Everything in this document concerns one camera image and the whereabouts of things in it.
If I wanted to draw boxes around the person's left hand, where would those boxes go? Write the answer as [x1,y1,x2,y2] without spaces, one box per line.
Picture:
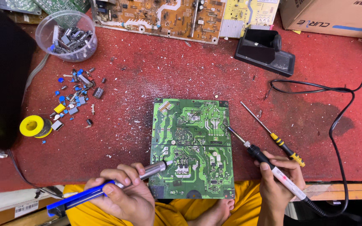
[85,163,155,226]

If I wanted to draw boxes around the large black object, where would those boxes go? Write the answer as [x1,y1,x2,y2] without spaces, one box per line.
[0,0,37,151]

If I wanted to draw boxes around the black soldering iron stand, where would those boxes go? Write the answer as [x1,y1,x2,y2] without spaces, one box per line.
[234,28,295,77]

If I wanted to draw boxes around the wooden plank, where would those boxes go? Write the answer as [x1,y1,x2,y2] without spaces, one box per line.
[289,182,362,202]

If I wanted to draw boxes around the blue and silver desoldering pump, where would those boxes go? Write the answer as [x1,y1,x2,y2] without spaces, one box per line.
[47,160,173,218]

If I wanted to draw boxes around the black and white soldering iron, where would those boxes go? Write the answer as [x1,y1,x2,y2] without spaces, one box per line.
[223,122,326,217]

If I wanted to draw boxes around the grey flat ribbon cable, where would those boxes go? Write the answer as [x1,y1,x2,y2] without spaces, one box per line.
[22,53,50,105]

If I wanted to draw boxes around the yellow solder wire spool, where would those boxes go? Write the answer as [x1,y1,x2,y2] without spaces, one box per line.
[19,115,53,139]

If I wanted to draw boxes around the heap of components in bowl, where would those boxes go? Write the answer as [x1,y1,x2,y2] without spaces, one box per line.
[50,26,94,61]

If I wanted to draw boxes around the yellow circuit board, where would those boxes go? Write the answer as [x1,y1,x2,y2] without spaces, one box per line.
[219,0,280,39]

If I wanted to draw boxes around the thin black cable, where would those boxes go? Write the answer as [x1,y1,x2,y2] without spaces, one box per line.
[6,149,65,199]

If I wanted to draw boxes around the person's yellow garment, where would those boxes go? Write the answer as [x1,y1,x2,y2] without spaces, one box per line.
[63,180,262,226]

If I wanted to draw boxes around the person's foot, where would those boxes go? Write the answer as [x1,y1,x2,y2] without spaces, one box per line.
[187,198,235,226]

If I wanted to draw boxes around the green circuit board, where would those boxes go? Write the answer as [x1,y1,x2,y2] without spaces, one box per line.
[149,98,235,200]

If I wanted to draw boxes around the yellow and black screwdriver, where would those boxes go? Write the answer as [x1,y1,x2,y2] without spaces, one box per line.
[240,101,305,167]

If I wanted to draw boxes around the cardboard box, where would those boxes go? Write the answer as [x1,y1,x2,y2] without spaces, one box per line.
[278,0,362,38]

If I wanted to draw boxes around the clear plastic bowl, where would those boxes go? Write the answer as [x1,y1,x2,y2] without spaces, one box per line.
[35,10,98,62]

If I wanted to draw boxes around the stack of labelled cartons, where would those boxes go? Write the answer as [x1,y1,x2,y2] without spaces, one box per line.
[0,185,69,226]

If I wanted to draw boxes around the black soldering iron cable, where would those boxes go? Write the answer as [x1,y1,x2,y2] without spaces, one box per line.
[264,44,362,218]

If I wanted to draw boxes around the scattered loose electronic components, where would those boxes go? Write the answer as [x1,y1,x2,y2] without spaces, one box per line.
[41,67,107,145]

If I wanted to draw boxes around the person's right hand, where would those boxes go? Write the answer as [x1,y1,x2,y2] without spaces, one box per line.
[253,151,306,215]

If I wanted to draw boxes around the pile of green circuit boards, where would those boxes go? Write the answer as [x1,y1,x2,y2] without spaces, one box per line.
[0,0,91,15]

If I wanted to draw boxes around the brown circuit board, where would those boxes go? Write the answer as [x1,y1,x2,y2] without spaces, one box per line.
[90,0,227,45]

